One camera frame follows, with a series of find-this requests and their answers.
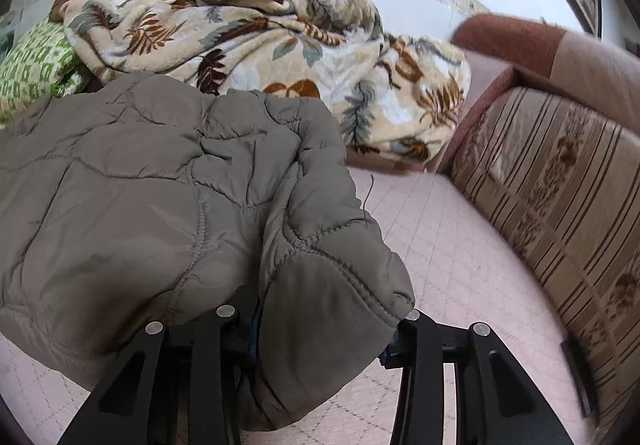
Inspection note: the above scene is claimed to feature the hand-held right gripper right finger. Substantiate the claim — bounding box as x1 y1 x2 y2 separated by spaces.
381 309 576 445

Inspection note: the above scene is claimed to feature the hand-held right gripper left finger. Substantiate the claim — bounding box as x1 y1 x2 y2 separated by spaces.
59 285 261 445

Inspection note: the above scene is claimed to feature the grey-brown quilted puffer jacket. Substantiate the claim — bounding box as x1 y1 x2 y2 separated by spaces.
0 72 416 433

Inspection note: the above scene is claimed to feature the pink quilted bed cover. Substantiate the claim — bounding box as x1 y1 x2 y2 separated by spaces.
0 170 601 445

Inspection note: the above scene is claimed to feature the black flat object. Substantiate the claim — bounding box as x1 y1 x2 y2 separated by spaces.
560 340 599 420

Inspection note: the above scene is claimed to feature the striped floral sofa cushion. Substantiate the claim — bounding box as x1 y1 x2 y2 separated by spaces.
450 86 640 441

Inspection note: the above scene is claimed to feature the beige leaf-print fleece blanket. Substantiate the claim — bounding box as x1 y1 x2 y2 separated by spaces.
50 0 472 163

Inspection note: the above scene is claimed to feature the brown upholstered armrest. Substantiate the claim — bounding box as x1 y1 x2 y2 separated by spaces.
345 12 640 176

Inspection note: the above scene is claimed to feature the green checked pillow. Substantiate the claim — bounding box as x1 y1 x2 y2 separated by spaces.
0 20 88 130

